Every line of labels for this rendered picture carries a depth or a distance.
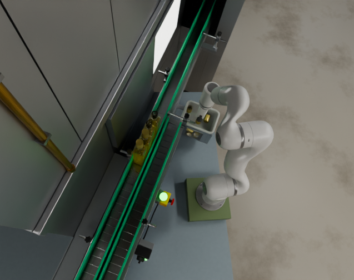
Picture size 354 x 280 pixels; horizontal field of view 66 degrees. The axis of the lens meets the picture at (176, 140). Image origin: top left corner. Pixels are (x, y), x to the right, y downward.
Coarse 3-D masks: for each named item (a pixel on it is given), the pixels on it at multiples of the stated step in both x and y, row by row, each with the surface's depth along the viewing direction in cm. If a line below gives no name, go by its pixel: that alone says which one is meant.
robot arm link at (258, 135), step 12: (252, 132) 102; (264, 132) 102; (252, 144) 103; (264, 144) 105; (228, 156) 116; (240, 156) 112; (252, 156) 110; (228, 168) 119; (240, 168) 116; (240, 180) 125; (240, 192) 133
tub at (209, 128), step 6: (192, 102) 172; (186, 108) 171; (192, 114) 177; (210, 114) 177; (216, 114) 174; (180, 120) 167; (192, 120) 175; (210, 120) 177; (216, 120) 169; (192, 126) 166; (198, 126) 174; (204, 126) 175; (210, 126) 175; (210, 132) 166
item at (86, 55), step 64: (0, 0) 41; (64, 0) 56; (128, 0) 89; (192, 0) 215; (0, 64) 46; (64, 64) 66; (128, 64) 111; (0, 128) 52; (64, 128) 79; (128, 128) 162; (0, 192) 60; (64, 192) 92
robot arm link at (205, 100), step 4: (208, 84) 138; (212, 84) 139; (216, 84) 139; (204, 88) 139; (208, 88) 138; (212, 88) 138; (204, 92) 140; (208, 92) 137; (204, 96) 141; (208, 96) 138; (200, 100) 148; (204, 100) 144; (208, 100) 142; (204, 104) 147; (208, 104) 146; (212, 104) 147
